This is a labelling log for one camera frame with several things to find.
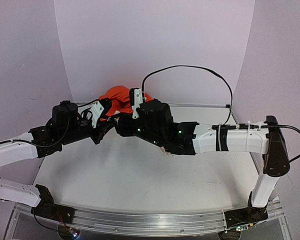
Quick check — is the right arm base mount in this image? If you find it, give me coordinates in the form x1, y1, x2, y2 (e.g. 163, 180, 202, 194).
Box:
224, 207, 268, 229

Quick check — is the orange crumpled garment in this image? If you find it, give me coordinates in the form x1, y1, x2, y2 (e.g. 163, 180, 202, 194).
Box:
98, 85, 155, 122

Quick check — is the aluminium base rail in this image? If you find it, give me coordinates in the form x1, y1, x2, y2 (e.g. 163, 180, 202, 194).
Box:
4, 201, 291, 240

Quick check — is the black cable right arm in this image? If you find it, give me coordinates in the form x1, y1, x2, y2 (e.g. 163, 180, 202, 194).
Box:
141, 65, 234, 126

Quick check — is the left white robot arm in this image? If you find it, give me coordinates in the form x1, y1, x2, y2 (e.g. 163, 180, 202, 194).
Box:
0, 98, 119, 219

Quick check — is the mannequin hand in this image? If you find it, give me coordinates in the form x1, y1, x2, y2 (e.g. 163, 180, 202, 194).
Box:
160, 147, 175, 158

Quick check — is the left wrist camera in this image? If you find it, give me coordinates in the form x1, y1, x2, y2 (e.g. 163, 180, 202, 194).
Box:
89, 100, 105, 129

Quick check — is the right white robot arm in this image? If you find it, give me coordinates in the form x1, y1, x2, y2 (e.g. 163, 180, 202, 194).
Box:
115, 99, 290, 208

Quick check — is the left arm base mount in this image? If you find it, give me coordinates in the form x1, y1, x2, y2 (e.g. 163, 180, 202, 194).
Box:
31, 184, 75, 224

